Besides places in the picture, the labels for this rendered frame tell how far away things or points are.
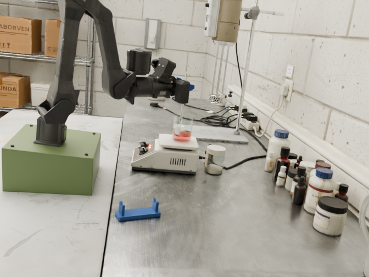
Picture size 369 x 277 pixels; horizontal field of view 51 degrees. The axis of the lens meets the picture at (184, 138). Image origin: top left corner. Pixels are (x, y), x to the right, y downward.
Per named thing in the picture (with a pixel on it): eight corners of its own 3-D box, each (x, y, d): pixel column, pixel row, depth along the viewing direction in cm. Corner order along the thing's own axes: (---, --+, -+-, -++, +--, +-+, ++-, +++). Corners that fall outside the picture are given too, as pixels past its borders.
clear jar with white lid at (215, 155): (223, 170, 123) (227, 147, 121) (221, 176, 118) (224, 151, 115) (205, 167, 124) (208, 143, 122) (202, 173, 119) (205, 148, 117)
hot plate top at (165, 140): (158, 147, 113) (158, 144, 113) (158, 136, 125) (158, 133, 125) (199, 150, 114) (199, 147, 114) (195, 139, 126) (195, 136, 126)
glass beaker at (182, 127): (193, 145, 117) (196, 118, 115) (172, 143, 116) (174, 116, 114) (189, 138, 124) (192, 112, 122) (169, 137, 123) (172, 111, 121)
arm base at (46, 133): (32, 143, 95) (34, 120, 94) (41, 136, 102) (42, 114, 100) (61, 147, 96) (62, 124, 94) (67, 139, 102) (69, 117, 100)
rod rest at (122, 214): (118, 221, 84) (119, 206, 83) (115, 214, 87) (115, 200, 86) (161, 216, 89) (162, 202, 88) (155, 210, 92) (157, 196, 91)
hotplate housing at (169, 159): (130, 170, 114) (132, 145, 112) (133, 156, 127) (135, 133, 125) (203, 176, 116) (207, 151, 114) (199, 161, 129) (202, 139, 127)
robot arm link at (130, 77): (113, 97, 100) (117, 50, 96) (103, 89, 106) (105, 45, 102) (153, 96, 106) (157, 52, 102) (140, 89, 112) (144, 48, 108)
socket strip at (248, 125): (247, 130, 179) (249, 121, 178) (228, 111, 217) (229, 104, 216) (258, 131, 180) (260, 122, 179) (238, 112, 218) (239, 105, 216)
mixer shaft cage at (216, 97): (209, 103, 157) (217, 40, 150) (206, 100, 164) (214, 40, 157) (225, 104, 158) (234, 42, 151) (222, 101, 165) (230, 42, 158)
